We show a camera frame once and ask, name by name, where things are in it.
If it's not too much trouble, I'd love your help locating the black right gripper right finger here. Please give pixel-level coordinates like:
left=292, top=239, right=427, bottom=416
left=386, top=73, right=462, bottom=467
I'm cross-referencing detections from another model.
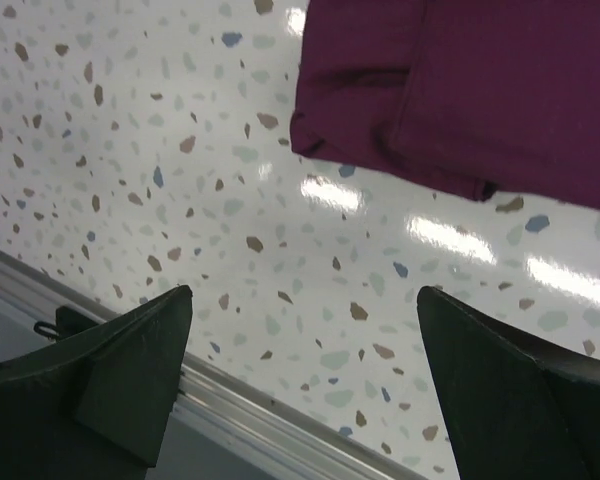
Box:
left=417, top=286, right=600, bottom=480

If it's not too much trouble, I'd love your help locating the aluminium table edge rail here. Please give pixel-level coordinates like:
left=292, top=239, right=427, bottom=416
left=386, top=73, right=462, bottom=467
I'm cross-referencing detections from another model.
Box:
left=0, top=252, right=418, bottom=479

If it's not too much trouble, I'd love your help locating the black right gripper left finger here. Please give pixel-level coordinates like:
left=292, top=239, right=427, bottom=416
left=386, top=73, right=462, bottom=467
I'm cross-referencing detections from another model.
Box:
left=0, top=285, right=192, bottom=479

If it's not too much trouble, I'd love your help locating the purple surgical cloth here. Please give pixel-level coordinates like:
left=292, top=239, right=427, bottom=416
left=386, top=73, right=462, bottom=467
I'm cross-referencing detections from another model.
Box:
left=290, top=1, right=600, bottom=210

